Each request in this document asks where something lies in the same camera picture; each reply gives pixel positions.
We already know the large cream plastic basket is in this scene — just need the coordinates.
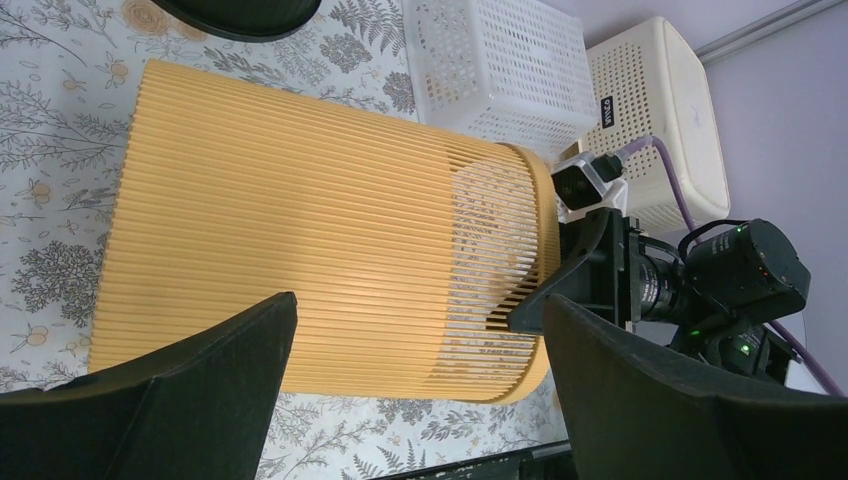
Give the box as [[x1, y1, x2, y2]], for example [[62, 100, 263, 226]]
[[577, 17, 730, 224]]

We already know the yellow plastic waste bin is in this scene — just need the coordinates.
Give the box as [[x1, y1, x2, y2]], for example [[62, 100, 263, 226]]
[[89, 60, 560, 404]]

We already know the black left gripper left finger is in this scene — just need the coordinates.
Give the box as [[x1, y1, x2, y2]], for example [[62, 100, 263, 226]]
[[1, 292, 297, 479]]

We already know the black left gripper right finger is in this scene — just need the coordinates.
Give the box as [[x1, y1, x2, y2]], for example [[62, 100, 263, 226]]
[[543, 295, 847, 479]]

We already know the black bucket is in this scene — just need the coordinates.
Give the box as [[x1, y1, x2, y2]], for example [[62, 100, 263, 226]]
[[153, 0, 322, 43]]

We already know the floral patterned table mat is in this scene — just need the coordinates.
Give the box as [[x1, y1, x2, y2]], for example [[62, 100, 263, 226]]
[[1, 1, 566, 479]]

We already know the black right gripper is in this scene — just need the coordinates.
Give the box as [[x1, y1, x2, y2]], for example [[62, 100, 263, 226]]
[[506, 207, 694, 335]]

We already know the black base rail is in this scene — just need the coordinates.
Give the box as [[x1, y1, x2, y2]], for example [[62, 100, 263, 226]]
[[380, 441, 578, 480]]

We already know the white mesh plastic basket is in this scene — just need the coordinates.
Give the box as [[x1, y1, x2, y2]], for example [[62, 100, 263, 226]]
[[401, 1, 599, 159]]

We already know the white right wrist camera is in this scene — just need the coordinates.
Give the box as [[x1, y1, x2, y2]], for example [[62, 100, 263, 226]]
[[551, 152, 628, 224]]

